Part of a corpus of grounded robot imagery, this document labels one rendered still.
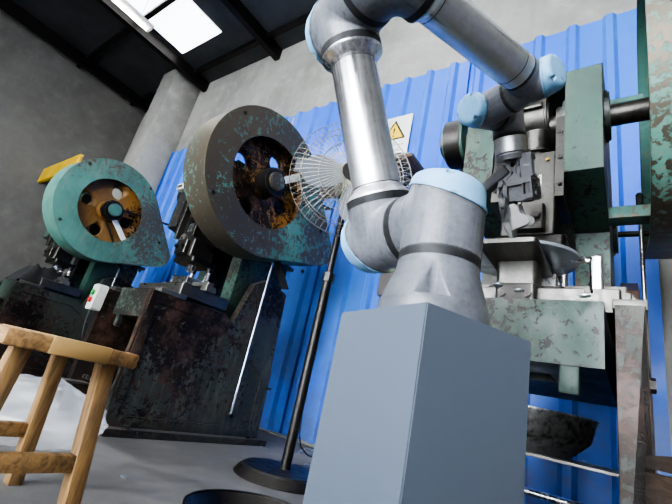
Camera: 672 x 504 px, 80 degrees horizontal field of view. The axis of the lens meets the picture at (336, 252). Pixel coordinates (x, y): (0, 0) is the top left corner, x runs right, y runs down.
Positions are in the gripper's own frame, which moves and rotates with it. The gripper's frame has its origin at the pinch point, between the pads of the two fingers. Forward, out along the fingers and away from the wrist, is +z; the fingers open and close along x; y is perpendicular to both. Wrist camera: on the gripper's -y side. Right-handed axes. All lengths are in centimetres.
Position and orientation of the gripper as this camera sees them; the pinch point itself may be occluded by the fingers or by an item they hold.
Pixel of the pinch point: (510, 236)
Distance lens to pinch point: 109.9
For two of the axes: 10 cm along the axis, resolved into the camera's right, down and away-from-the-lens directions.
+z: 0.9, 10.0, -0.3
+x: 6.8, -0.4, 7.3
